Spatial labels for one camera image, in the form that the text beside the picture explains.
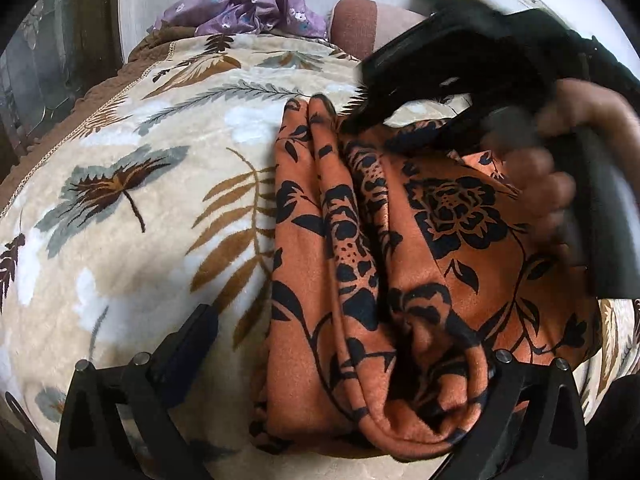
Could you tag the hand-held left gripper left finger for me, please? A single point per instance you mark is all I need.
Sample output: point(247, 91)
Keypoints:
point(192, 340)

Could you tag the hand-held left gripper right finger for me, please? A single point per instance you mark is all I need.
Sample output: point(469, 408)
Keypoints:
point(505, 375)

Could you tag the beige leaf print blanket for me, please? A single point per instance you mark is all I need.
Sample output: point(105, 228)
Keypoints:
point(150, 240)

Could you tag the purple floral cloth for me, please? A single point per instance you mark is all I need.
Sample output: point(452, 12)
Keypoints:
point(250, 0)

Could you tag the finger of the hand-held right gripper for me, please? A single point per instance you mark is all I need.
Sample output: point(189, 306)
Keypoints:
point(450, 50)
point(495, 130)

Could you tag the dark cloth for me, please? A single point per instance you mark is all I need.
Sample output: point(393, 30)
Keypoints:
point(617, 425)

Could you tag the glass window with frame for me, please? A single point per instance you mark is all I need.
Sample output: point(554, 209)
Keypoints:
point(50, 60)

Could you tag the person's right hand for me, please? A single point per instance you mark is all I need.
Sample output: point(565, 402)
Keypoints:
point(542, 180)

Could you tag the pink brown bolster pillow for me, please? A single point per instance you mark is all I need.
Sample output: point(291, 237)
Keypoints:
point(360, 25)

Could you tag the orange black floral garment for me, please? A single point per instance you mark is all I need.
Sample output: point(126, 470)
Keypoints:
point(400, 260)

